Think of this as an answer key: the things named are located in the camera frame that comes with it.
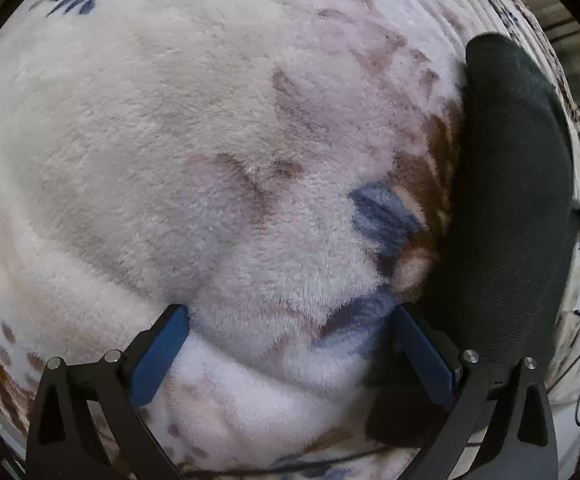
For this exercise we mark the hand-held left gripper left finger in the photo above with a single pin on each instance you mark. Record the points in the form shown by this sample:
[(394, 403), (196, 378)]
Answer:
[(157, 360)]

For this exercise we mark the dark grey striped sweater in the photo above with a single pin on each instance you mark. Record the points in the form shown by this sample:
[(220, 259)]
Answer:
[(510, 210)]

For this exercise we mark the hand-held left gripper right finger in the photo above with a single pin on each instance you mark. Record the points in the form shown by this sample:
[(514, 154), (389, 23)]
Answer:
[(427, 360)]

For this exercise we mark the floral fleece blanket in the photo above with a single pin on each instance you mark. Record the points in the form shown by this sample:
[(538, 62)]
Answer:
[(169, 160)]

